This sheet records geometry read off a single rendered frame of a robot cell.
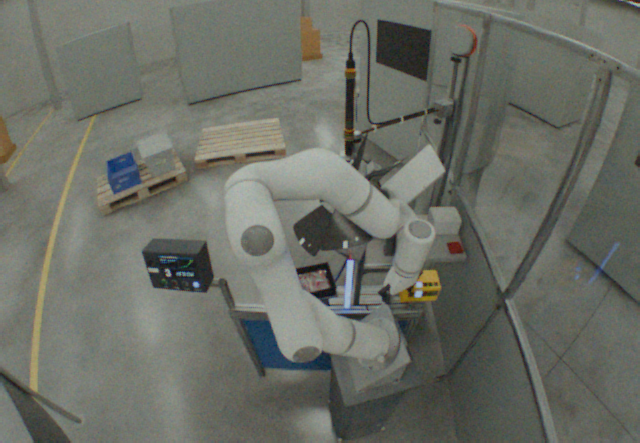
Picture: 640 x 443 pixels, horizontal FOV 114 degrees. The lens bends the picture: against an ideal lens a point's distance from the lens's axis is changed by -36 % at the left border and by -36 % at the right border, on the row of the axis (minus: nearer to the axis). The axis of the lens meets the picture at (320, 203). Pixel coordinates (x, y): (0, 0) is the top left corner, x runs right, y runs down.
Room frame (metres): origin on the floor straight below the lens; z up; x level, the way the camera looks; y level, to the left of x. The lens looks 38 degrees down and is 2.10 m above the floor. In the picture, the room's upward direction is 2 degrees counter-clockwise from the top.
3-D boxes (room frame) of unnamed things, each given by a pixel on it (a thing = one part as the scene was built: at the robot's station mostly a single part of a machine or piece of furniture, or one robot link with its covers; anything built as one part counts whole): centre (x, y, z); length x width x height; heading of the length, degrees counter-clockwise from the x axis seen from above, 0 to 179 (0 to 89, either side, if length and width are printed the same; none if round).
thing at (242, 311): (0.79, -0.01, 0.82); 0.90 x 0.04 x 0.08; 88
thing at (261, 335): (0.79, -0.01, 0.45); 0.82 x 0.02 x 0.66; 88
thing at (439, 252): (1.24, -0.68, 0.85); 0.36 x 0.24 x 0.03; 178
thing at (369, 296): (1.27, -0.33, 0.04); 0.62 x 0.45 x 0.08; 88
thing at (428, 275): (0.77, -0.40, 1.02); 0.16 x 0.10 x 0.11; 88
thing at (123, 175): (3.07, 2.50, 0.25); 0.60 x 0.41 x 0.22; 34
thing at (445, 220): (1.31, -0.71, 0.92); 0.17 x 0.16 x 0.11; 88
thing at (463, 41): (1.53, -0.73, 1.88); 0.16 x 0.07 x 0.16; 33
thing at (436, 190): (1.53, -0.73, 0.90); 0.08 x 0.06 x 1.80; 33
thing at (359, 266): (1.28, -0.23, 0.46); 0.09 x 0.05 x 0.91; 178
